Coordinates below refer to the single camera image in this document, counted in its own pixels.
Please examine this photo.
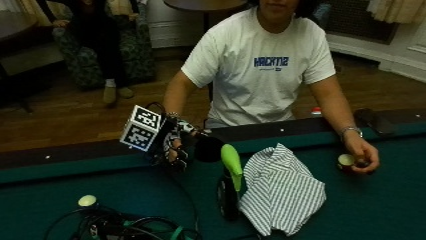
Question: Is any cream curtain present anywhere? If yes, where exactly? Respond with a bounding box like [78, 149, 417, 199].
[367, 0, 426, 25]

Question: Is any bundle of black cables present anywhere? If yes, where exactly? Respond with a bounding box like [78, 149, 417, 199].
[43, 203, 204, 240]

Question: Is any white printed t-shirt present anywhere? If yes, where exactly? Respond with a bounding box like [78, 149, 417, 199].
[180, 6, 337, 129]

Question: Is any thin black glove cable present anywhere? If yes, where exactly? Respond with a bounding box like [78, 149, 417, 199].
[171, 171, 202, 233]

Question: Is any the person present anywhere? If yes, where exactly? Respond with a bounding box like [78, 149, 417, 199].
[162, 0, 383, 175]

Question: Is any pale yellow ball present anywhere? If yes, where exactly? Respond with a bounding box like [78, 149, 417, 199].
[78, 194, 99, 208]

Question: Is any black bottle with green nozzle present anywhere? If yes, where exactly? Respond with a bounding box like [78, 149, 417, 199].
[216, 143, 246, 221]

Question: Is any silver wristwatch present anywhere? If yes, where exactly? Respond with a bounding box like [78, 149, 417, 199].
[340, 125, 365, 140]

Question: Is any striped white cloth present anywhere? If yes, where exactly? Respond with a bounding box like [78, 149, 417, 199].
[239, 142, 328, 237]

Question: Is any dark red billiard ball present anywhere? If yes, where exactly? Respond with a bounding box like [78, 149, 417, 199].
[337, 153, 359, 173]

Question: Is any dark radiator grille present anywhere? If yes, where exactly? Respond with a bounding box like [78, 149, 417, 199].
[325, 0, 400, 45]

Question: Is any round dark table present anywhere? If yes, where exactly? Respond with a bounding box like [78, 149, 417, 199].
[162, 0, 251, 33]

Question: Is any white cube of black markers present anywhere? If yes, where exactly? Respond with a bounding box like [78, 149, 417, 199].
[119, 104, 164, 153]

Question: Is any patterned dark armchair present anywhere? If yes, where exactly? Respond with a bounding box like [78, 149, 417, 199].
[53, 0, 158, 90]

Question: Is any black cup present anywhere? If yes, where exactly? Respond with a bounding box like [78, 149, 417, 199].
[192, 133, 227, 164]

